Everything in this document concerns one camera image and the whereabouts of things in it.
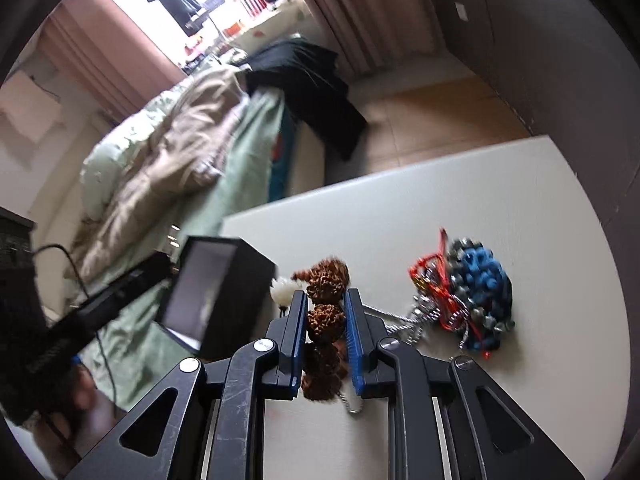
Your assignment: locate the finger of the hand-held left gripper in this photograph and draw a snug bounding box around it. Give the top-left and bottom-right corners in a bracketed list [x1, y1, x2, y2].
[94, 252, 174, 317]

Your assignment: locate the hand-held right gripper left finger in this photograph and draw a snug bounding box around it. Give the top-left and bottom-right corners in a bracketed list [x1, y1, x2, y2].
[65, 290, 309, 480]

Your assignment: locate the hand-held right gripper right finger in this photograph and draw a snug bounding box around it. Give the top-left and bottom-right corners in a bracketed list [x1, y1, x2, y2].
[343, 288, 586, 480]

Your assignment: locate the brown knobbly seed bracelet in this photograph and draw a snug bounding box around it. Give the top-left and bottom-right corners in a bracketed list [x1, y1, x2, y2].
[291, 256, 352, 402]

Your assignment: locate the black jewelry box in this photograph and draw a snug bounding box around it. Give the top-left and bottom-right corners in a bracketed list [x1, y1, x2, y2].
[154, 235, 277, 361]

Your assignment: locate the person's left hand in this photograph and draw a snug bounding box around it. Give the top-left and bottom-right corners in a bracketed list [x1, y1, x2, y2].
[71, 363, 121, 426]

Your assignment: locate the white carved flower bead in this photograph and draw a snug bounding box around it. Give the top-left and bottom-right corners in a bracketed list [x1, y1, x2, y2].
[270, 277, 303, 307]

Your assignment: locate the pale green printed duvet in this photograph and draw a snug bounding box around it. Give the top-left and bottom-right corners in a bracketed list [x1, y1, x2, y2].
[80, 85, 211, 223]

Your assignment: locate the beige blanket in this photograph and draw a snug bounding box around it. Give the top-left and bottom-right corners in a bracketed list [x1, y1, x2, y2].
[70, 66, 251, 283]

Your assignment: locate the cloth-covered air conditioner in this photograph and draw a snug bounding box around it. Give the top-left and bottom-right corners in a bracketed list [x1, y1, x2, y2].
[0, 69, 65, 145]

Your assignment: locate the pink curtain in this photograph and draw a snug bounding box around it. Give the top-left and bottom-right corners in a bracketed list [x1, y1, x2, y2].
[280, 0, 443, 80]
[40, 0, 187, 126]

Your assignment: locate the black garment on bed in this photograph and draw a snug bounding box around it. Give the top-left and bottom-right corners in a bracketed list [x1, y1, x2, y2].
[240, 40, 372, 162]

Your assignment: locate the desk with floral cloth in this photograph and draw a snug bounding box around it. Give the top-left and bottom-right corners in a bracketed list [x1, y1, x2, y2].
[229, 0, 312, 57]

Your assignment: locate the silver metal chain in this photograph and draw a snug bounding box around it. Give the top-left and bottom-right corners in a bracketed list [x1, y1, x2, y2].
[339, 300, 446, 417]

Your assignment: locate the black cable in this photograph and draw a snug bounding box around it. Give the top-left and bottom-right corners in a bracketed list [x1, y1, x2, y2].
[31, 244, 118, 406]

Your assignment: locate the red cord bracelet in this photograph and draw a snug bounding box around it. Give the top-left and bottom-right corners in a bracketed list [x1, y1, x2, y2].
[409, 228, 493, 361]

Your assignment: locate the grey bead bracelet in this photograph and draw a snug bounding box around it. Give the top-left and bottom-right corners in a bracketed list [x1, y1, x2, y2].
[442, 237, 516, 351]

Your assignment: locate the blue bead bracelet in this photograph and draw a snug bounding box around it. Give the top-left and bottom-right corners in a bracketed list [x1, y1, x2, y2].
[457, 245, 513, 311]

